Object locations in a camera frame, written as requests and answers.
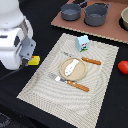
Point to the knife with wooden handle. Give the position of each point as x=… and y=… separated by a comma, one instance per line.
x=83, y=58

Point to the beige bowl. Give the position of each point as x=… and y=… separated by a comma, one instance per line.
x=124, y=16

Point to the brown stove board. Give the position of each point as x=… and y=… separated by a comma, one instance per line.
x=109, y=30

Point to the large grey pot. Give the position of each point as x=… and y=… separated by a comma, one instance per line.
x=95, y=15

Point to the beige woven placemat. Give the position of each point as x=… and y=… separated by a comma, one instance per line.
x=77, y=107

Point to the light blue milk carton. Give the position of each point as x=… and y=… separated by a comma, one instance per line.
x=82, y=43

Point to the red toy tomato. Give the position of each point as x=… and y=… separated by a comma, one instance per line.
x=123, y=67

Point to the round wooden plate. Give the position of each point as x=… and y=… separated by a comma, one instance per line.
x=79, y=71

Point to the yellow butter box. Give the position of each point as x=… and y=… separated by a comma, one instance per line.
x=34, y=60

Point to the small grey pot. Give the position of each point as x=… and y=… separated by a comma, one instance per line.
x=71, y=12

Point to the fork with wooden handle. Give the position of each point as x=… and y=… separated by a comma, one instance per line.
x=76, y=85

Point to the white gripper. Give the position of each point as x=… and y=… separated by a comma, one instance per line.
x=14, y=46

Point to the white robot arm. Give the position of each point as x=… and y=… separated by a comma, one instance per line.
x=11, y=18

